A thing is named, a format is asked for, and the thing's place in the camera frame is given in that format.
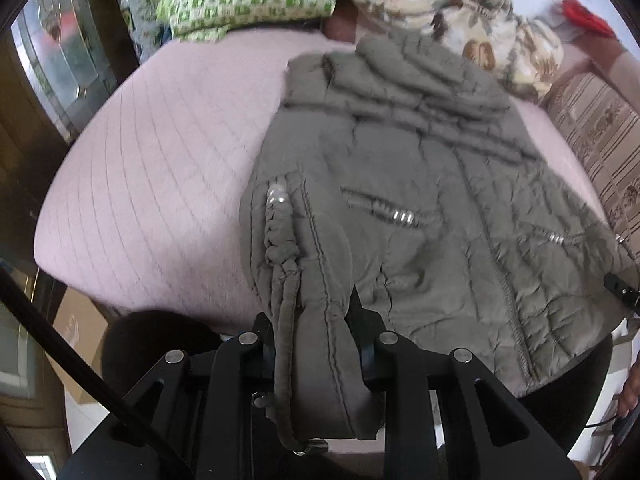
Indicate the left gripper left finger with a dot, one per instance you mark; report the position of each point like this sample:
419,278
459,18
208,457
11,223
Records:
196,416

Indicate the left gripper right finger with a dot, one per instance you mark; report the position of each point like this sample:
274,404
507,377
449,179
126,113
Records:
446,415

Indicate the leaf-print beige blanket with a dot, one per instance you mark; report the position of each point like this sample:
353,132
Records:
523,53

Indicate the olive quilted puffer jacket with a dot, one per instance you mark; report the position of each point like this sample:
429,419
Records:
403,174

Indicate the cardboard box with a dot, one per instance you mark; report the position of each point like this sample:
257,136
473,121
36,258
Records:
82,326

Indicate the striped floral sofa cushion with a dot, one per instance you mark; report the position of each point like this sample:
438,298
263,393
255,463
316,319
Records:
602,129

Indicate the wooden glass door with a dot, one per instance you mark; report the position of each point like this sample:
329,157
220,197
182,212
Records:
60,61

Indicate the red cloth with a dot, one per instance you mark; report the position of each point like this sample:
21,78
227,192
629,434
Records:
578,15

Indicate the pink quilted mattress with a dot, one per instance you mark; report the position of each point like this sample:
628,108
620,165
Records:
144,210

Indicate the brown pink sofa backrest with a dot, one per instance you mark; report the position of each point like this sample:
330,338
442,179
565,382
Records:
605,57

